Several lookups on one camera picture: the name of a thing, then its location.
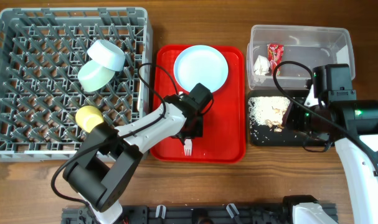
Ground white plastic fork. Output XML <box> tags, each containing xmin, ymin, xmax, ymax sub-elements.
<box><xmin>184</xmin><ymin>139</ymin><xmax>192</xmax><ymax>156</ymax></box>

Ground rice and peanut shells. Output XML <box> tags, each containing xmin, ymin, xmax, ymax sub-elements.
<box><xmin>248</xmin><ymin>96</ymin><xmax>290</xmax><ymax>133</ymax></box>

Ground white tissue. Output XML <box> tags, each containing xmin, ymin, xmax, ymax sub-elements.
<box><xmin>253</xmin><ymin>55</ymin><xmax>270</xmax><ymax>83</ymax></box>

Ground light blue plate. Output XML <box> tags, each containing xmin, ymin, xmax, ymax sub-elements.
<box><xmin>173</xmin><ymin>45</ymin><xmax>229</xmax><ymax>93</ymax></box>

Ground red snack wrapper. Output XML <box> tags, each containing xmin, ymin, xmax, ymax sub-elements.
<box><xmin>267</xmin><ymin>44</ymin><xmax>284</xmax><ymax>72</ymax></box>

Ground yellow cup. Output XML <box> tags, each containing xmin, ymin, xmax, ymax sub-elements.
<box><xmin>75</xmin><ymin>106</ymin><xmax>104</xmax><ymax>133</ymax></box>

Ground light blue bowl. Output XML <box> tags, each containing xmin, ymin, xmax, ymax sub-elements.
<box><xmin>87</xmin><ymin>40</ymin><xmax>126</xmax><ymax>72</ymax></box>

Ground green bowl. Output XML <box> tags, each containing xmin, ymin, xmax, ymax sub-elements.
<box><xmin>77</xmin><ymin>60</ymin><xmax>115</xmax><ymax>92</ymax></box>

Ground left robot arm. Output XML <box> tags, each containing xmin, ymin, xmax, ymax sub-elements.
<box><xmin>63</xmin><ymin>83</ymin><xmax>214</xmax><ymax>223</ymax></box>

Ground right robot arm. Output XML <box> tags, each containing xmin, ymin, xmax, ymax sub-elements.
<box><xmin>278</xmin><ymin>64</ymin><xmax>378</xmax><ymax>223</ymax></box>

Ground grey dishwasher rack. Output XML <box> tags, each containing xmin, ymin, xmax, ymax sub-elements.
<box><xmin>0</xmin><ymin>7</ymin><xmax>153</xmax><ymax>162</ymax></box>

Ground black tray bin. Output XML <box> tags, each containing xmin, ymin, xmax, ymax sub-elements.
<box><xmin>247</xmin><ymin>89</ymin><xmax>327</xmax><ymax>147</ymax></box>

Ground red serving tray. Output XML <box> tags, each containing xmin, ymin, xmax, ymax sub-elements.
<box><xmin>151</xmin><ymin>45</ymin><xmax>246</xmax><ymax>164</ymax></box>

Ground clear plastic bin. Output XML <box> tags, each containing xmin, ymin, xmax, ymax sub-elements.
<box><xmin>247</xmin><ymin>25</ymin><xmax>356</xmax><ymax>90</ymax></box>

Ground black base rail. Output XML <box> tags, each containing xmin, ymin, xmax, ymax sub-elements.
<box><xmin>60</xmin><ymin>202</ymin><xmax>338</xmax><ymax>224</ymax></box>

